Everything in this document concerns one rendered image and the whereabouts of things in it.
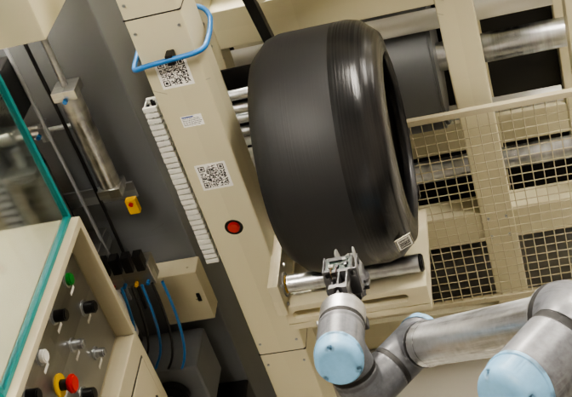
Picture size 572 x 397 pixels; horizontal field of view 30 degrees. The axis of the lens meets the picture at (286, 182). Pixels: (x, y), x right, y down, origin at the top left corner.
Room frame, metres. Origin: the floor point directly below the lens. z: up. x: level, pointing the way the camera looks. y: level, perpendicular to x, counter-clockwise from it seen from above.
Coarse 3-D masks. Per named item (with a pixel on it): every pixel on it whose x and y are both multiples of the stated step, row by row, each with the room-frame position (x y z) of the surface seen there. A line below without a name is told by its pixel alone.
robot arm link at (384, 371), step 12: (384, 360) 1.45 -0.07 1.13; (372, 372) 1.41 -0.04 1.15; (384, 372) 1.43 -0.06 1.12; (396, 372) 1.43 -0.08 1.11; (336, 384) 1.42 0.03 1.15; (348, 384) 1.40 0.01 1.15; (360, 384) 1.40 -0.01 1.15; (372, 384) 1.40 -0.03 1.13; (384, 384) 1.41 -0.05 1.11; (396, 384) 1.42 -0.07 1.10; (348, 396) 1.40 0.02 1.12; (360, 396) 1.39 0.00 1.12; (372, 396) 1.39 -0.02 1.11; (384, 396) 1.40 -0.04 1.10; (396, 396) 1.42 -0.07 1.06
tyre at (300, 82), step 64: (256, 64) 2.14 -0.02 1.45; (320, 64) 2.03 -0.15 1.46; (384, 64) 2.26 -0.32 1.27; (256, 128) 1.99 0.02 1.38; (320, 128) 1.91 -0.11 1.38; (384, 128) 1.90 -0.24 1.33; (320, 192) 1.86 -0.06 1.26; (384, 192) 1.83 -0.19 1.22; (320, 256) 1.88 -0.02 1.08; (384, 256) 1.87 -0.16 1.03
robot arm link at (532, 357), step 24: (552, 312) 1.08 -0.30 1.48; (528, 336) 1.06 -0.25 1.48; (552, 336) 1.04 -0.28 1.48; (504, 360) 1.03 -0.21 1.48; (528, 360) 1.01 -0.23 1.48; (552, 360) 1.01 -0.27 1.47; (480, 384) 1.04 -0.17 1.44; (504, 384) 1.00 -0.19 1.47; (528, 384) 0.98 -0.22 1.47; (552, 384) 0.98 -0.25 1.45
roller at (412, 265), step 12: (384, 264) 1.97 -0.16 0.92; (396, 264) 1.95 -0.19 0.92; (408, 264) 1.94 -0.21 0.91; (420, 264) 1.93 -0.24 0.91; (288, 276) 2.04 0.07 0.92; (300, 276) 2.02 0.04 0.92; (312, 276) 2.01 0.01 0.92; (372, 276) 1.96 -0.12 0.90; (384, 276) 1.96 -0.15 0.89; (288, 288) 2.02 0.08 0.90; (300, 288) 2.01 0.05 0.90; (312, 288) 2.00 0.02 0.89
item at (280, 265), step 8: (280, 248) 2.12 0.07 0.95; (272, 256) 2.10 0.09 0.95; (280, 256) 2.09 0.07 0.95; (288, 256) 2.14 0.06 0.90; (272, 264) 2.07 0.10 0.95; (280, 264) 2.06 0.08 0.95; (288, 264) 2.12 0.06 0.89; (272, 272) 2.04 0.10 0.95; (280, 272) 2.04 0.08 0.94; (288, 272) 2.10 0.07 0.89; (272, 280) 2.01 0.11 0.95; (280, 280) 2.02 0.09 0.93; (272, 288) 1.99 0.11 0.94; (280, 288) 2.00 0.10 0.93; (272, 296) 1.99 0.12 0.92; (280, 296) 1.98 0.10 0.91; (288, 296) 2.03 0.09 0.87; (280, 304) 1.99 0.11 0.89; (288, 304) 2.00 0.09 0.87; (280, 312) 1.99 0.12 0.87; (288, 312) 1.99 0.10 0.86
